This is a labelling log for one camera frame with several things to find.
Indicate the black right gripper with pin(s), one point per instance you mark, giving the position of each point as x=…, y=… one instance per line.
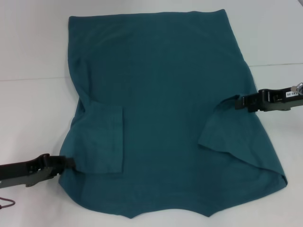
x=279, y=101

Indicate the teal blue t-shirt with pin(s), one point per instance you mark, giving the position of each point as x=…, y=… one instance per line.
x=165, y=94

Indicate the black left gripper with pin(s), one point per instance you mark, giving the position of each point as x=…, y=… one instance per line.
x=23, y=173

